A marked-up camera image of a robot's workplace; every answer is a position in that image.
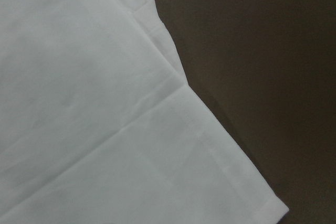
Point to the white long-sleeve printed shirt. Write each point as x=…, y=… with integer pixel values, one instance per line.
x=99, y=124

